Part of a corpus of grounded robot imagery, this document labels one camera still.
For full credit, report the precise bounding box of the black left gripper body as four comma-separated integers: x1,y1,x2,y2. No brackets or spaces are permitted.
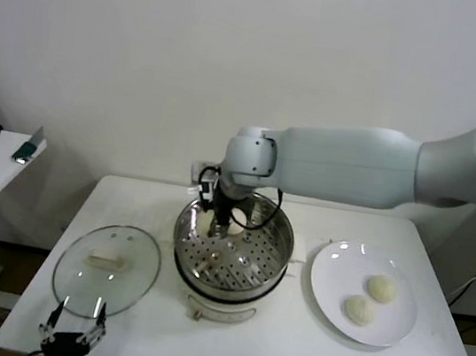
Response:
38,327,92,356

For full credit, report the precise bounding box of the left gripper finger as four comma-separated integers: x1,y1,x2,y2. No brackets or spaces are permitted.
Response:
78,298,112,347
36,295,66,343

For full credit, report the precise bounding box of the round glass pot lid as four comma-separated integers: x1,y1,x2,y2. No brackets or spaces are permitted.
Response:
47,215,167,330

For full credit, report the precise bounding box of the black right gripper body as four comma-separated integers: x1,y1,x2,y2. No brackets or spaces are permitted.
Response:
208,187,237,225

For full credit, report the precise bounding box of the stainless steel steamer basket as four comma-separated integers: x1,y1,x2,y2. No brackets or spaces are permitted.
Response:
166,181,302,302

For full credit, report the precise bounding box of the white steamed baozi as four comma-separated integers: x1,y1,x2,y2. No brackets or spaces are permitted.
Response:
363,273,400,307
339,292,379,330
196,212,215,237
225,206,248,237

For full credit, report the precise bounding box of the green handled scraper tool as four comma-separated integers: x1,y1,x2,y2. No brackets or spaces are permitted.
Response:
10,122,45,167

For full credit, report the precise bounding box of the large white plate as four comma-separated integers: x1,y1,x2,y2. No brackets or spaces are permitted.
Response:
300,236,427,352

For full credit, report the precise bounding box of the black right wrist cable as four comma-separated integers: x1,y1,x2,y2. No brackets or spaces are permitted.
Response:
273,188,285,224

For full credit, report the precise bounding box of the white electric cooker base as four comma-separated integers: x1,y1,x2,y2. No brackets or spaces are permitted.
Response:
148,213,310,336

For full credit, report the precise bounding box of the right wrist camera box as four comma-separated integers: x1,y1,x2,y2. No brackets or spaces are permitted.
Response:
183,158,224,206

